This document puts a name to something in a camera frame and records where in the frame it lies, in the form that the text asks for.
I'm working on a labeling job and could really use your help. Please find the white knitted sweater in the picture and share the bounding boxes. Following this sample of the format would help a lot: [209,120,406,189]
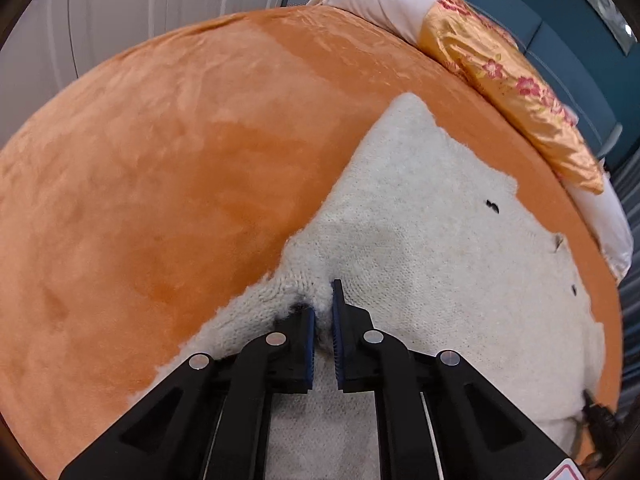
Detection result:
[124,91,606,480]

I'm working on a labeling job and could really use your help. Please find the orange plush bed cover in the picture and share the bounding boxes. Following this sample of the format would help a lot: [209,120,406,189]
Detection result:
[1,6,622,479]

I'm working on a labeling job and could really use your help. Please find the grey blue curtain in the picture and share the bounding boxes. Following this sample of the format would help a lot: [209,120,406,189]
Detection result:
[613,151,640,415]

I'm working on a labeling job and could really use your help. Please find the orange floral satin pillow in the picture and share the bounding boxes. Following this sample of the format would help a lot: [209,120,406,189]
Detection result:
[418,0,604,194]

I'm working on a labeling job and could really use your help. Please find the teal upholstered headboard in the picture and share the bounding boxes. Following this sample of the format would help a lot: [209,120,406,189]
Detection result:
[389,0,640,172]

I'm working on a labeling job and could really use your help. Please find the white panelled wardrobe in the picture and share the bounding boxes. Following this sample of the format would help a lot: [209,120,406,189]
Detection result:
[1,0,281,141]

